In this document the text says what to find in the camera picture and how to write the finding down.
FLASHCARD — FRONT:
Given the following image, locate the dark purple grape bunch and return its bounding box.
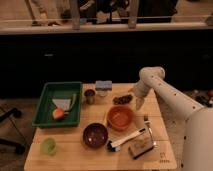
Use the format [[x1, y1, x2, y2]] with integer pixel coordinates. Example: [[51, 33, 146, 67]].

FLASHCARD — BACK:
[[113, 94, 133, 105]]

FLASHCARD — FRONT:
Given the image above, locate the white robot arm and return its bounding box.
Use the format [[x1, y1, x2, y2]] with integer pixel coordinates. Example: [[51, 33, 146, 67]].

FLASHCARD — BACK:
[[132, 66, 213, 171]]

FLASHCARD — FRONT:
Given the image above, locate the small metal cup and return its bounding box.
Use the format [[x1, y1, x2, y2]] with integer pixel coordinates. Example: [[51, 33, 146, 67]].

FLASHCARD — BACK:
[[84, 89, 95, 105]]

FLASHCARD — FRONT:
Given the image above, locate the green plastic cup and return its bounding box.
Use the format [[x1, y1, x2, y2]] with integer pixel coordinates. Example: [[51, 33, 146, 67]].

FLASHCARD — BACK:
[[40, 138, 56, 155]]

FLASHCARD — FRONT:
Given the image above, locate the silver fork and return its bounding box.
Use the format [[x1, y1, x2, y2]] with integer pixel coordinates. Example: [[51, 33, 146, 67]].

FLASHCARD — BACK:
[[144, 115, 156, 147]]

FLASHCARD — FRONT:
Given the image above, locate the orange ceramic bowl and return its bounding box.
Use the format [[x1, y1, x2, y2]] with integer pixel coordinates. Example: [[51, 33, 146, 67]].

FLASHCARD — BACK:
[[107, 105, 134, 131]]

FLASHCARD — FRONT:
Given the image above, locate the blue grey sponge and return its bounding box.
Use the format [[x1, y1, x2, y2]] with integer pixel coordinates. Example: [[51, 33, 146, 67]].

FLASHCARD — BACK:
[[95, 80, 112, 91]]

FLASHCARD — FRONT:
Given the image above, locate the small glass jar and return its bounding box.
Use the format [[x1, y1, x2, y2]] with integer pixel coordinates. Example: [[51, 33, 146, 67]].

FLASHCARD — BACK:
[[97, 90, 108, 98]]

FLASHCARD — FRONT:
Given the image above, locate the dark purple bowl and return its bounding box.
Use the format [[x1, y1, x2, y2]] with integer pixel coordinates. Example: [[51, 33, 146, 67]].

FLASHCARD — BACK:
[[82, 123, 108, 149]]

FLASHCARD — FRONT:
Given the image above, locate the green vegetable stalk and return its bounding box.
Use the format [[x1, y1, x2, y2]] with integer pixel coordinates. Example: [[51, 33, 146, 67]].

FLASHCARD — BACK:
[[68, 94, 77, 111]]

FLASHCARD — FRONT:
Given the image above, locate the grey cloth piece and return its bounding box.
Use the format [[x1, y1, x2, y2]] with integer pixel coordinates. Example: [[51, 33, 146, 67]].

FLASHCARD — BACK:
[[52, 99, 71, 110]]

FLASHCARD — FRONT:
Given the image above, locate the orange peach fruit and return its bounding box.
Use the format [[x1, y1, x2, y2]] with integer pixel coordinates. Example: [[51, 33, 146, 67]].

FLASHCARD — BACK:
[[52, 108, 65, 120]]

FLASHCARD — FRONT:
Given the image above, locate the green plastic tray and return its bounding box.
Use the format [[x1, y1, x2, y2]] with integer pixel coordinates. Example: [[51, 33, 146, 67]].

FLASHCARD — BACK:
[[32, 82, 82, 128]]

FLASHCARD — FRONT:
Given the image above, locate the black office chair base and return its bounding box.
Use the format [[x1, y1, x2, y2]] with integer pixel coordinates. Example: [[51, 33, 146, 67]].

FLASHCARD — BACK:
[[0, 107, 27, 155]]

